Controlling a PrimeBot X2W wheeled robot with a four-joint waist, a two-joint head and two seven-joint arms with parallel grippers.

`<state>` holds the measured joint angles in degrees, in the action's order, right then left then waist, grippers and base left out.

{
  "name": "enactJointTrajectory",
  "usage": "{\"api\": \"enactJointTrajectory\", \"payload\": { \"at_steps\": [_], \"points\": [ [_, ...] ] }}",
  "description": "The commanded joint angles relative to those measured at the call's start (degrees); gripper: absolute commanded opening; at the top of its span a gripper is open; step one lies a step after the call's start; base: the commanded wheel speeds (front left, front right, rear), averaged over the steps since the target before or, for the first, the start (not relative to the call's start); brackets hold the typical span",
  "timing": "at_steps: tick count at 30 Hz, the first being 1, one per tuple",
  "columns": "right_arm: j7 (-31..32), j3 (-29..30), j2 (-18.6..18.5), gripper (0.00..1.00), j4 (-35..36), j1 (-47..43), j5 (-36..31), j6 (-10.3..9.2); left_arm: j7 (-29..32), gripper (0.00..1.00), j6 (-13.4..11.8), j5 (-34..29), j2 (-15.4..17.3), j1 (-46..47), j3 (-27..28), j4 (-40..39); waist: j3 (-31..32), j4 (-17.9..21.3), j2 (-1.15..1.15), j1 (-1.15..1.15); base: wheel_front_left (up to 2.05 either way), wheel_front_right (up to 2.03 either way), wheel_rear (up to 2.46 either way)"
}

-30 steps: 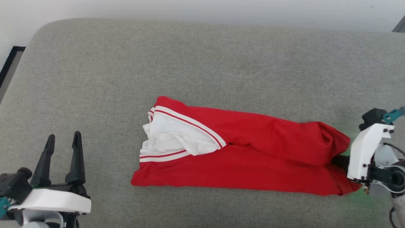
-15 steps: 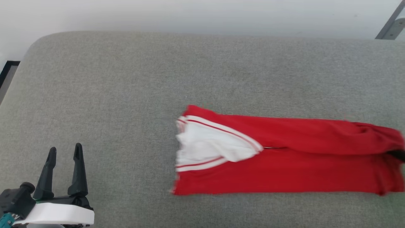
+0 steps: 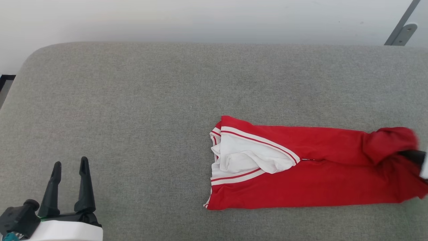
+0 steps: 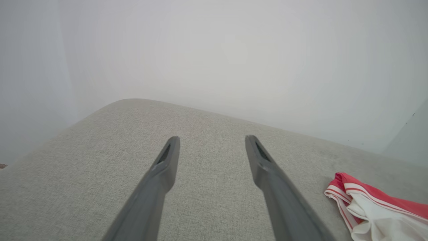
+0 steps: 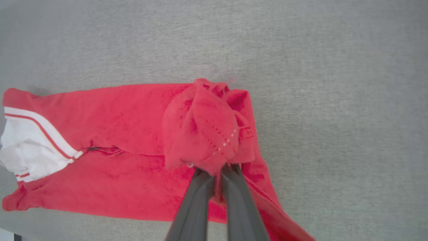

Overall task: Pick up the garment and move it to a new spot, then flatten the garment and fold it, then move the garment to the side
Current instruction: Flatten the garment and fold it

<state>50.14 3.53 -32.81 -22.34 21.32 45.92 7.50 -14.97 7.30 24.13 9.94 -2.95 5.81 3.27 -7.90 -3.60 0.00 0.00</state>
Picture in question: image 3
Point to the black skirting strip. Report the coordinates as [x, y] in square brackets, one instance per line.
[6, 82]

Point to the red white garment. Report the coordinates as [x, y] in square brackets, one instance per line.
[317, 174]

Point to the grey metal bar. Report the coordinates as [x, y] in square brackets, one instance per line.
[401, 21]

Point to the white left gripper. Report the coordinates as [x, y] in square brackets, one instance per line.
[67, 231]

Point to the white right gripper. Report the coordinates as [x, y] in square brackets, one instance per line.
[425, 167]

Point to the grey metal bracket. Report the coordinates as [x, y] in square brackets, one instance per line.
[405, 33]

